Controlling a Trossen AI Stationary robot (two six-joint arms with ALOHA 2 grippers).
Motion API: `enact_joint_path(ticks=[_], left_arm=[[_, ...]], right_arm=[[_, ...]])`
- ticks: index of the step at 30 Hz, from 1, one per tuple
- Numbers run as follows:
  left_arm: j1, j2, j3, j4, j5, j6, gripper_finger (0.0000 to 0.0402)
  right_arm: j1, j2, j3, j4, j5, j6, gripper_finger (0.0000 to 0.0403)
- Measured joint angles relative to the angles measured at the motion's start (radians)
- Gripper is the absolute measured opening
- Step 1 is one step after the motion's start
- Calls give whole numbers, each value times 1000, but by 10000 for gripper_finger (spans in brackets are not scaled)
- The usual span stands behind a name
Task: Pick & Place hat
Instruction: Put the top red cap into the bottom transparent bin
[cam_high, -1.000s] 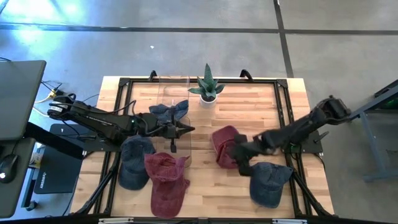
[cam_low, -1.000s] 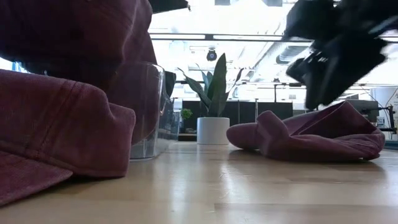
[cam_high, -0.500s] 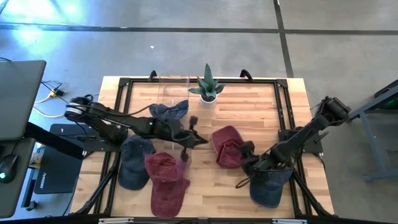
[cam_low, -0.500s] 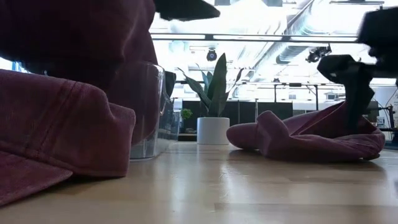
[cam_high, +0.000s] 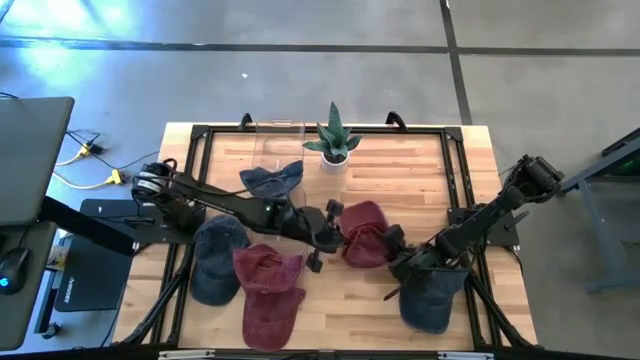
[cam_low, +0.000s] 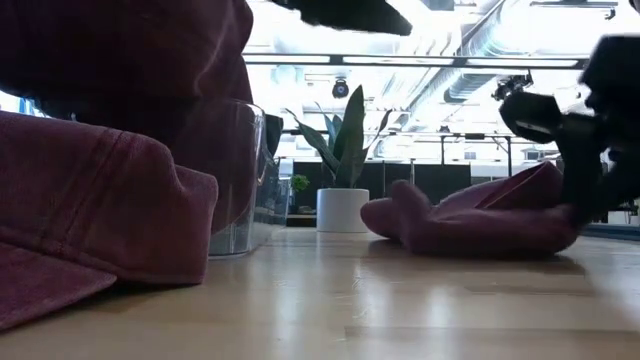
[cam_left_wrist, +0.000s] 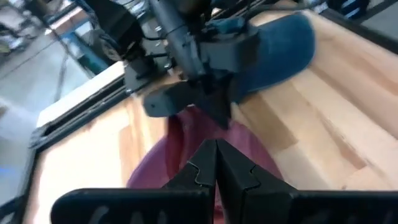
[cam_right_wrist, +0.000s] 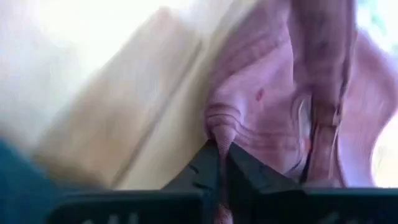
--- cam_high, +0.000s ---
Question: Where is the grey flat monitor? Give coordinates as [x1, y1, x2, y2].
[0, 96, 76, 226]

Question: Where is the clear acrylic cap organizer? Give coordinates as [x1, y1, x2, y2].
[251, 118, 307, 189]
[248, 187, 307, 289]

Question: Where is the black metal table frame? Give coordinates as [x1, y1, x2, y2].
[119, 110, 539, 351]

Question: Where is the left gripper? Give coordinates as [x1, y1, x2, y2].
[291, 198, 348, 275]

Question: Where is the blue denim baseball cap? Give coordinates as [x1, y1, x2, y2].
[189, 214, 251, 307]
[398, 267, 471, 335]
[238, 159, 305, 202]

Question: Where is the black computer mouse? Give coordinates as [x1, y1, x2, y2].
[0, 246, 30, 296]

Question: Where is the snake plant in white pot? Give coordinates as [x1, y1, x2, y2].
[302, 101, 364, 176]

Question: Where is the silver aluminium bar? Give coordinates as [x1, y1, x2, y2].
[158, 349, 216, 360]
[437, 351, 496, 360]

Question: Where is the grey desk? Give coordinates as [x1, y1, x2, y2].
[0, 219, 59, 351]

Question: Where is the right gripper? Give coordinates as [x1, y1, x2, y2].
[382, 224, 444, 303]

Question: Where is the grey metal table frame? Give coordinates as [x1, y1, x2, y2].
[559, 127, 640, 295]

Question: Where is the maroon baseball cap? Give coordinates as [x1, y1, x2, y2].
[242, 287, 307, 352]
[232, 243, 306, 296]
[339, 199, 399, 270]

